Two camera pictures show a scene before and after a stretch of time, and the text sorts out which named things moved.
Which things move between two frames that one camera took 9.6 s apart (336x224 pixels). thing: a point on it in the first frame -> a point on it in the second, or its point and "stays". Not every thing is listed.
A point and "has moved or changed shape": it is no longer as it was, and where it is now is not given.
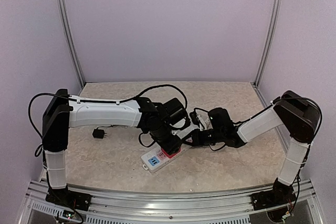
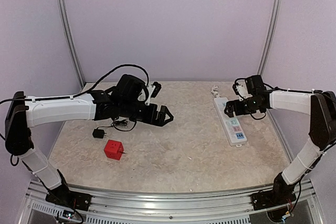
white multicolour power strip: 156,158 has moved or changed shape
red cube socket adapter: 172,156 -> 114,149
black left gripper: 172,147 -> 159,121
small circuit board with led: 68,214 stays
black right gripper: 196,139 -> 230,106
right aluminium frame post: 272,30 stays
